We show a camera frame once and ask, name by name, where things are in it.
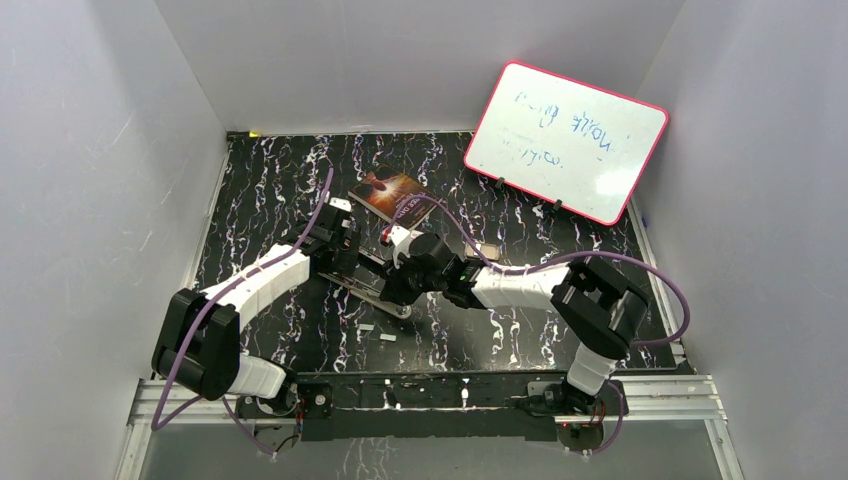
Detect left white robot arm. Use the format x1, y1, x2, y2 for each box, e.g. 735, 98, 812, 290
151, 198, 361, 416

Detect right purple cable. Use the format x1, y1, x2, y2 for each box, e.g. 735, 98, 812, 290
380, 194, 692, 458

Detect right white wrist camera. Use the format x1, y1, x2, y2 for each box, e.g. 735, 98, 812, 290
380, 225, 422, 268

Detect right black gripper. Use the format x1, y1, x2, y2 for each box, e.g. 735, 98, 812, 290
380, 251, 446, 307

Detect pink framed whiteboard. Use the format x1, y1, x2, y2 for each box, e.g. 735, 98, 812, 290
464, 62, 669, 226

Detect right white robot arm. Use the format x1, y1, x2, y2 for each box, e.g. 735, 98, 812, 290
380, 227, 650, 415

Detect dark paperback book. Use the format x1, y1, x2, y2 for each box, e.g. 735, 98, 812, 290
348, 165, 436, 230

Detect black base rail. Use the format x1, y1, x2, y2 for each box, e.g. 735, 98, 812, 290
236, 370, 630, 448

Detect purple cable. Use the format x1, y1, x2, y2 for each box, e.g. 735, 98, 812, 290
380, 194, 692, 458
150, 166, 336, 458

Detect cardboard staple tray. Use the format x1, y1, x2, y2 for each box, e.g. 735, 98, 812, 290
464, 242, 500, 261

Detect beige stapler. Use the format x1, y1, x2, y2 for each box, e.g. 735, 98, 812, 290
320, 273, 412, 320

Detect black stapler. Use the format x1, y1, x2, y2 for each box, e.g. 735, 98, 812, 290
358, 247, 391, 276

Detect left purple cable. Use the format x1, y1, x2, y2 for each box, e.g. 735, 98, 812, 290
150, 166, 336, 458

